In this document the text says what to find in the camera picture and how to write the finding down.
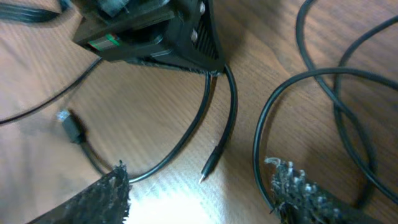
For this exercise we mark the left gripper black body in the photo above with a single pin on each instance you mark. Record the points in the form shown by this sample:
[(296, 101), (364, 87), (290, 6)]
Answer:
[(124, 30)]

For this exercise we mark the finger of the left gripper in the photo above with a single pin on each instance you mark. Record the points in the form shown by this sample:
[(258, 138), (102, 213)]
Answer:
[(205, 40)]

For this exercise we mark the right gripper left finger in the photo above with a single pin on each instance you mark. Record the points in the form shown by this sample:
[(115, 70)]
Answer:
[(105, 201)]

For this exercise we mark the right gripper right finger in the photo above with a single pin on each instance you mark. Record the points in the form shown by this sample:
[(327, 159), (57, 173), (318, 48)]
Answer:
[(299, 200)]

